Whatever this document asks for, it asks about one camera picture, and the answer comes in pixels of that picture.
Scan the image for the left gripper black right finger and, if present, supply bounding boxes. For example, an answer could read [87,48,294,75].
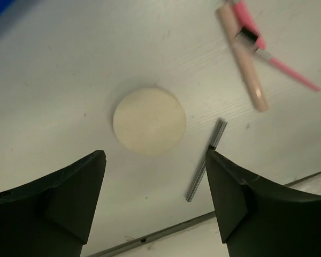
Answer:
[205,150,321,256]

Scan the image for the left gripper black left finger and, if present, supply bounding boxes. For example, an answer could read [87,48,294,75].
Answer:
[0,150,106,256]

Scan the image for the grey eyeliner pencil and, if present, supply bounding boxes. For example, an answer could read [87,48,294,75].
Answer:
[186,117,228,202]

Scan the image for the round beige powder puff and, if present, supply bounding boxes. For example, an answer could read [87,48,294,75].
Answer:
[112,88,187,156]

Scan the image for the aluminium rail left side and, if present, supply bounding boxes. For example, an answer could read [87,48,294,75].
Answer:
[87,167,321,257]

